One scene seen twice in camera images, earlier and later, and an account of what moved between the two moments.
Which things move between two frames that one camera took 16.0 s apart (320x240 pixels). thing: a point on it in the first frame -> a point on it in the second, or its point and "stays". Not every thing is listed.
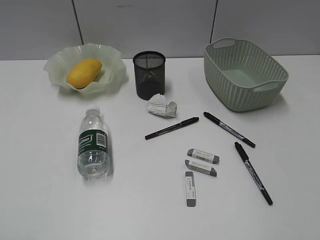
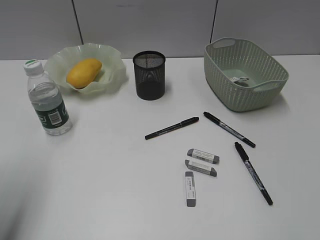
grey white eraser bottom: (190, 189) stays
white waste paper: (157, 104) -> (243, 81)
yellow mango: (83, 73) stays
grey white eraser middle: (201, 168) stays
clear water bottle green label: (93, 155) -> (46, 100)
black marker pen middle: (229, 129) stays
